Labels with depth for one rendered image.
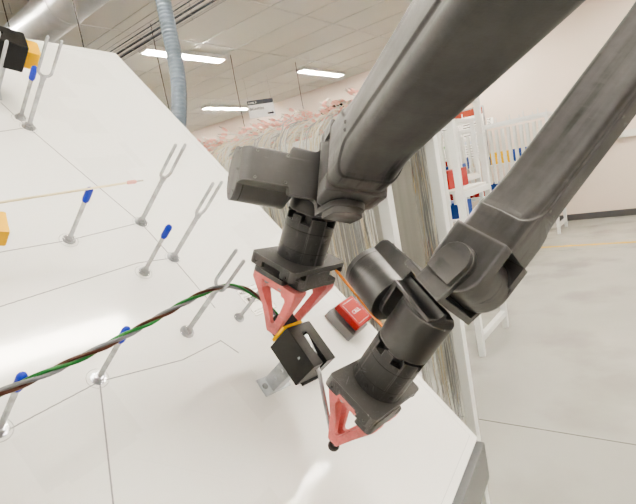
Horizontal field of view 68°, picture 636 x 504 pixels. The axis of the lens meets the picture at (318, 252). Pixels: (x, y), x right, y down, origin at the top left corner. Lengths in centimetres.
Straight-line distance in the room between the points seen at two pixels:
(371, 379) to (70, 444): 28
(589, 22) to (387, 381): 830
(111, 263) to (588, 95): 55
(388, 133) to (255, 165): 17
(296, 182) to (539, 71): 827
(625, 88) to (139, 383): 55
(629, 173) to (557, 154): 802
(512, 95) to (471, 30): 851
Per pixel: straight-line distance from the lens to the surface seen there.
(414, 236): 151
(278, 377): 60
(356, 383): 51
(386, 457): 68
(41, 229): 65
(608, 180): 853
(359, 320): 75
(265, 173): 47
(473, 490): 80
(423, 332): 46
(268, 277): 53
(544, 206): 47
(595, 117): 50
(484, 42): 25
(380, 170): 39
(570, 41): 865
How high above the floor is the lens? 132
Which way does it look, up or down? 8 degrees down
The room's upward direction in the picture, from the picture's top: 11 degrees counter-clockwise
